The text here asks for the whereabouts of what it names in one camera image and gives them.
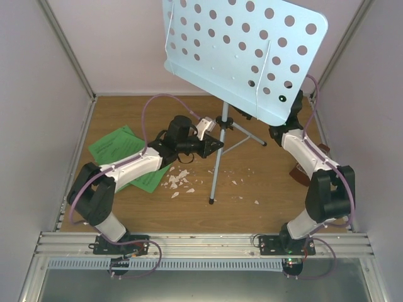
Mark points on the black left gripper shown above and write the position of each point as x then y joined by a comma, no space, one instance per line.
207,148

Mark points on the green sheet music page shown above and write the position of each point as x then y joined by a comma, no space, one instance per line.
116,146
149,182

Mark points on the light blue music stand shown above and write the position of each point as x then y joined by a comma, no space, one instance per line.
253,55

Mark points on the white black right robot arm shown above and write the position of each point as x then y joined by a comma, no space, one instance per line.
331,191

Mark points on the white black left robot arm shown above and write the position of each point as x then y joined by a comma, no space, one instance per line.
93,191

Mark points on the large white paper scrap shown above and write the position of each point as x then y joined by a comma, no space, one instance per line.
179,180

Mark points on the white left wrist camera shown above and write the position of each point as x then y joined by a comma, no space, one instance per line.
204,126

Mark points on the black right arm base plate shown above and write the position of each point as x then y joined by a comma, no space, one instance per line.
276,245

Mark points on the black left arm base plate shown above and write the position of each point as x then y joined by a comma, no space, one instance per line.
128,245

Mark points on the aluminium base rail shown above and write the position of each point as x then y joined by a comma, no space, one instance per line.
203,245

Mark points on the grey slotted cable duct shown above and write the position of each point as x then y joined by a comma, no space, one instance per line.
170,264

